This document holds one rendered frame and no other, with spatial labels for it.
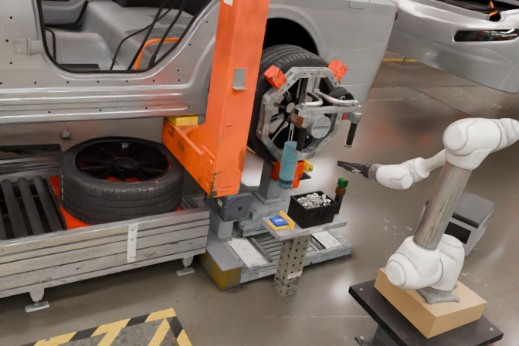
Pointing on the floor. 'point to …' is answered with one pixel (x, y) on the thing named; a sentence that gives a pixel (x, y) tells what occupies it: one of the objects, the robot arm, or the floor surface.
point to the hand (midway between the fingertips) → (343, 164)
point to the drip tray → (28, 149)
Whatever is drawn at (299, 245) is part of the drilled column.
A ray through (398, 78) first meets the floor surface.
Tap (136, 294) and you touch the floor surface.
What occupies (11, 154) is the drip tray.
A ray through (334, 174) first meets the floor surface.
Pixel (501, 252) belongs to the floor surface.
